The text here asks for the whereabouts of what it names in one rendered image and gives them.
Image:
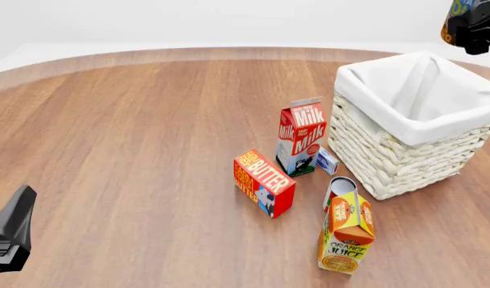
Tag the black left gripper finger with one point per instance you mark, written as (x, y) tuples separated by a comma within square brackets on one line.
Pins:
[(17, 216)]

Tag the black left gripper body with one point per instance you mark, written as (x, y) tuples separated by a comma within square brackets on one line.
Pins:
[(5, 258)]

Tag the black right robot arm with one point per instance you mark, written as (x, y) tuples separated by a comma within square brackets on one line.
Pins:
[(475, 27)]

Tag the alphabet soup tin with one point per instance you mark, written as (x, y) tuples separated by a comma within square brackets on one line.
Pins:
[(341, 187)]

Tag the white wicker basket with liner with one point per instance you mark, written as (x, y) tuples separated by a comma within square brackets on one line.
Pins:
[(405, 132)]

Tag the red butter box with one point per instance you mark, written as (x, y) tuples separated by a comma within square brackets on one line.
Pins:
[(265, 183)]

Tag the red and white milk carton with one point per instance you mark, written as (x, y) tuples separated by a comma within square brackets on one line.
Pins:
[(303, 135)]

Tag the small blue and white box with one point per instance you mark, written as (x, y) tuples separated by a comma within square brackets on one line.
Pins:
[(327, 161)]

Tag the orange juice carton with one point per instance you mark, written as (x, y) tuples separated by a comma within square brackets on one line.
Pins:
[(345, 234)]

